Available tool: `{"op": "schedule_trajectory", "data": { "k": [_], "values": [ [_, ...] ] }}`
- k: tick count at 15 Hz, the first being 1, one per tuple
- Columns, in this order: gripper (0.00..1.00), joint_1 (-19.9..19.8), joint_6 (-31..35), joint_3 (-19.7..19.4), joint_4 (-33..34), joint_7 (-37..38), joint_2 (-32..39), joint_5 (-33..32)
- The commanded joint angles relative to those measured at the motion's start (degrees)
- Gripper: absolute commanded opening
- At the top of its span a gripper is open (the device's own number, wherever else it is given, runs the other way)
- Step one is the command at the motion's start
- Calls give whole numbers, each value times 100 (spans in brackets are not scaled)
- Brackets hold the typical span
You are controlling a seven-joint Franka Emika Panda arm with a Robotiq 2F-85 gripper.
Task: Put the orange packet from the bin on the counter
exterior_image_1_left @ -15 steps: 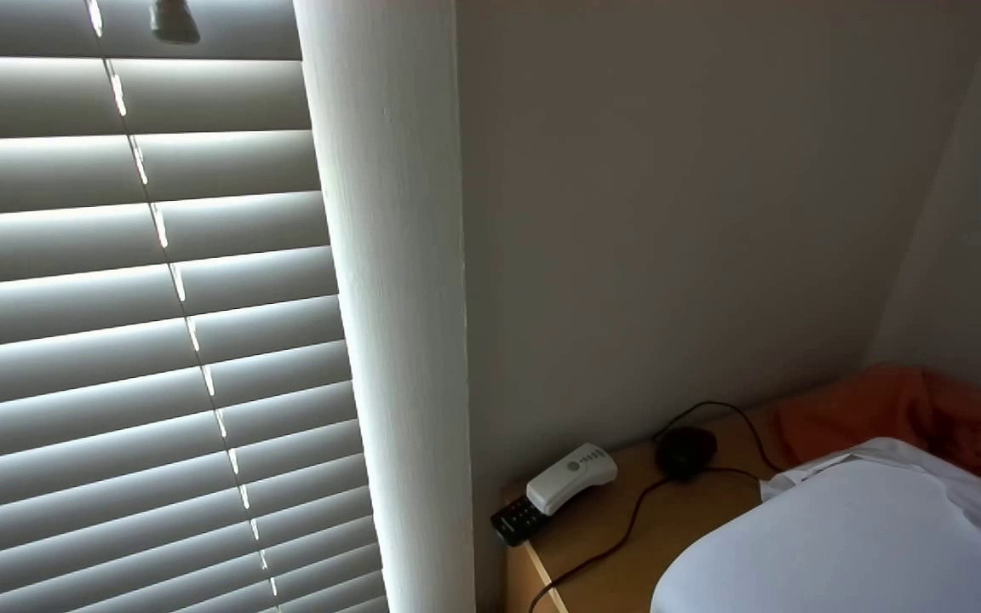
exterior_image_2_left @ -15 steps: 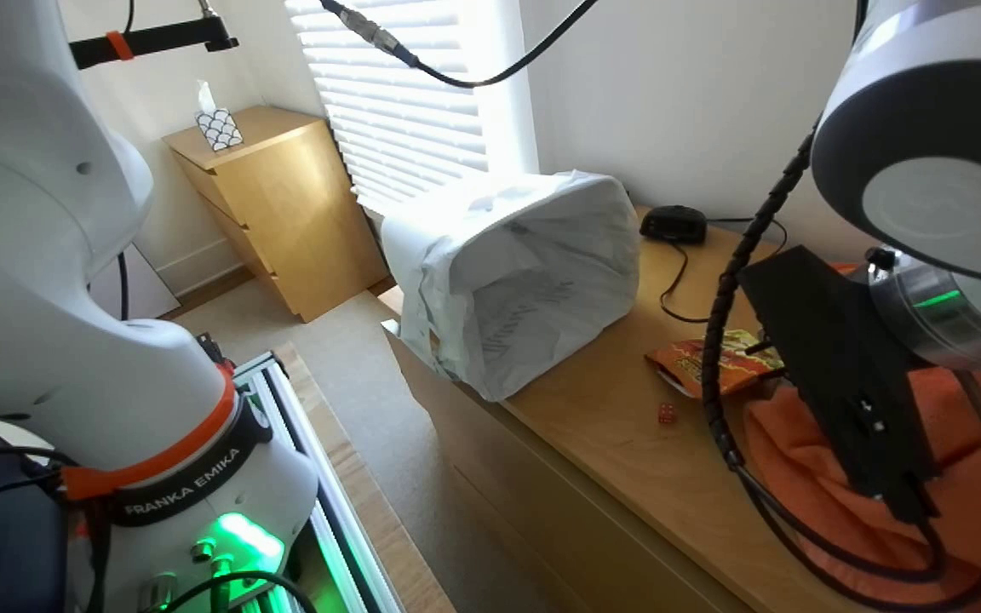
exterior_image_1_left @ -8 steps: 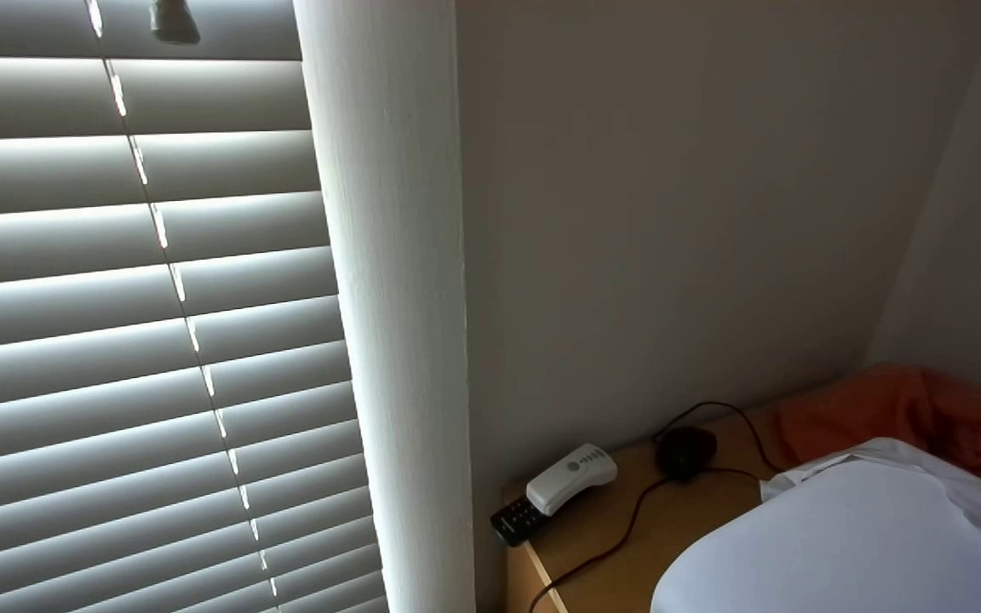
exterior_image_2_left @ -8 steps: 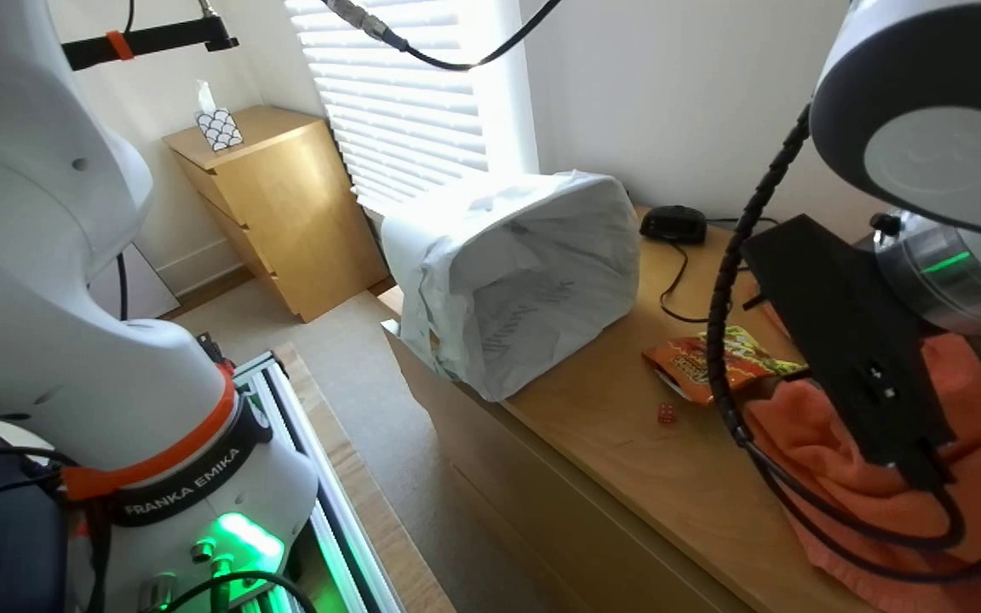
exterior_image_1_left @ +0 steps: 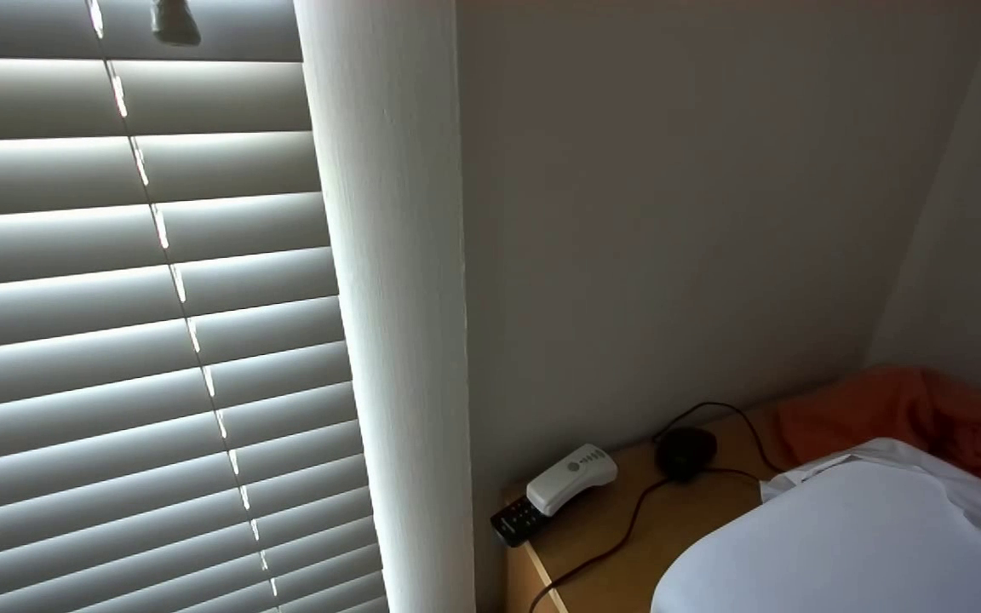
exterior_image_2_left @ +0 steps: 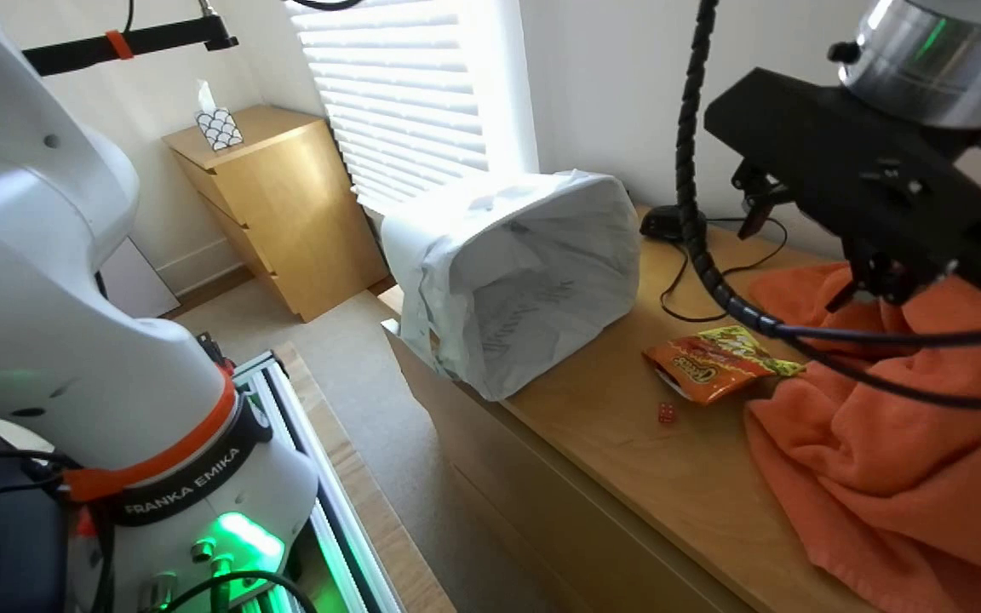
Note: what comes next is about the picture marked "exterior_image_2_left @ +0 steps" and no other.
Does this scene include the orange strap on arm base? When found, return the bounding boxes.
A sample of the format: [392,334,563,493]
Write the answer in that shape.
[63,369,246,539]

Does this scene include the small wooden cabinet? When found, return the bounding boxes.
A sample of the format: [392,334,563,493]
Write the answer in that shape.
[159,104,392,323]

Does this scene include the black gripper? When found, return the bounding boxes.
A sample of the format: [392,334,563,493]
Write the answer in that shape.
[701,66,981,316]

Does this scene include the orange snack packet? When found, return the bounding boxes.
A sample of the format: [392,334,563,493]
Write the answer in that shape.
[642,320,809,408]

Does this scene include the black camera boom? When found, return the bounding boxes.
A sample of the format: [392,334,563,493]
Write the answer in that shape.
[22,12,241,77]

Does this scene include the aluminium base frame rail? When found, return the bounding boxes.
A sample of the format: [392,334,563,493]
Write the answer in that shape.
[231,352,403,613]

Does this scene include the orange fleece blanket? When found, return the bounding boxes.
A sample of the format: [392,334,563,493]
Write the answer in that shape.
[743,261,981,613]

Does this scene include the bin lined with white bag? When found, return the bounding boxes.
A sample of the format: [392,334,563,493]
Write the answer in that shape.
[378,166,644,407]

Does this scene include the patterned tissue box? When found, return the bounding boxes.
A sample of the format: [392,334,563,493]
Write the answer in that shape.
[192,77,246,156]

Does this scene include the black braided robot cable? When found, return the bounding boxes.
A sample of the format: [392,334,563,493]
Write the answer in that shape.
[674,0,981,415]

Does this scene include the white window blinds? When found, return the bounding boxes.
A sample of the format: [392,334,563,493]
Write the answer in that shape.
[283,0,542,222]

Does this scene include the long wooden counter cabinet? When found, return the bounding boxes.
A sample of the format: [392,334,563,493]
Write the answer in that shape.
[384,219,880,613]

